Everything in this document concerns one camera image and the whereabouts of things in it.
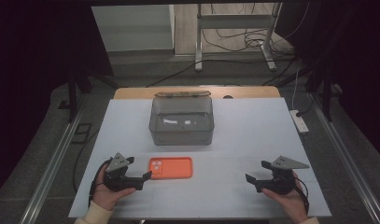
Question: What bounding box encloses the thin black floor cable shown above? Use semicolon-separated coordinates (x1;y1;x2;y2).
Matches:
72;130;100;194

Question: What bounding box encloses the white cable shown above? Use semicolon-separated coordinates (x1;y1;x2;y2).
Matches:
290;66;302;112

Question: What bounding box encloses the long black floor cable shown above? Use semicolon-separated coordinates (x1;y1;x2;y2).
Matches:
145;57;296;89

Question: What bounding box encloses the white table mat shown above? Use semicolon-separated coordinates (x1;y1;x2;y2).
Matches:
67;97;332;219

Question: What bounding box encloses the tangle of black floor cables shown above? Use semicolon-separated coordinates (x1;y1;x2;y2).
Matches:
201;2;311;54

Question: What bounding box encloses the black power cable with plug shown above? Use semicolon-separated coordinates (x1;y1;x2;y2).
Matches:
295;92;320;119

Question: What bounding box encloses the left hand-held gripper cable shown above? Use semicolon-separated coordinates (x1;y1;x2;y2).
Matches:
88;158;113;208

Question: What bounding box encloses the aluminium floor rail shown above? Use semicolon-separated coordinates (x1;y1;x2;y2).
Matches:
308;92;380;224
19;102;87;224

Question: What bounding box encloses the white power strip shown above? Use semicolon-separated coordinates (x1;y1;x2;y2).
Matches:
289;108;310;135

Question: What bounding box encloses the right hand-held gripper cable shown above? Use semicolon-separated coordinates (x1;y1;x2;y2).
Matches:
289;172;311;217

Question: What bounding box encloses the hand-held gripper cable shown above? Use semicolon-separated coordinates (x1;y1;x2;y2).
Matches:
88;158;113;208
289;172;311;217

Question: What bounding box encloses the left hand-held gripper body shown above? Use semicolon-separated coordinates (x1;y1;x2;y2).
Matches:
102;152;132;192

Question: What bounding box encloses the person's left hand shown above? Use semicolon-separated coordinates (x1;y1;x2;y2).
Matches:
91;162;137;212

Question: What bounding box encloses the wooden table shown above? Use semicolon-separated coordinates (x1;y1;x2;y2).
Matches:
113;86;282;101

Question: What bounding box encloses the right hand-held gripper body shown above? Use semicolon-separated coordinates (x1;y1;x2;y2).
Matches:
266;155;311;196

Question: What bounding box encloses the orange phone case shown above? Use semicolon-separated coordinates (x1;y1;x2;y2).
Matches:
148;156;194;181

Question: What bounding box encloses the dark curtain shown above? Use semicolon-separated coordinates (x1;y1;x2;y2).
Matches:
0;0;115;201
276;0;380;157

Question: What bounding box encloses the grey metal stand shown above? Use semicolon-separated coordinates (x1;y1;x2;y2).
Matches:
193;2;284;73

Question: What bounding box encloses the person's right hand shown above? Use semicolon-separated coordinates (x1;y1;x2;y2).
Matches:
260;172;309;224

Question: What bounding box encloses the black stand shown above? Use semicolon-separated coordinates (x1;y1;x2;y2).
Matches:
304;70;345;123
57;70;120;123

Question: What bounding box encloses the grey translucent storage box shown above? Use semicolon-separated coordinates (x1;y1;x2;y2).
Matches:
148;90;216;147

